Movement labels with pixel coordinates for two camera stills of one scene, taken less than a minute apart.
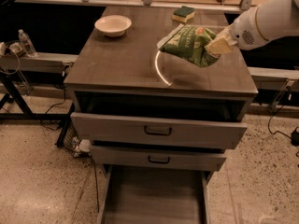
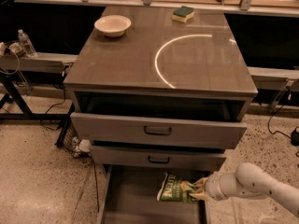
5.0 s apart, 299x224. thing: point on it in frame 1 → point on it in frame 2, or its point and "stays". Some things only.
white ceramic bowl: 113,25 stays
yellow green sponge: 183,13 stays
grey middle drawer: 180,158 stays
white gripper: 244,28 → 212,186
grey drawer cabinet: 157,123 stays
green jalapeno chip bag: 189,42 → 176,189
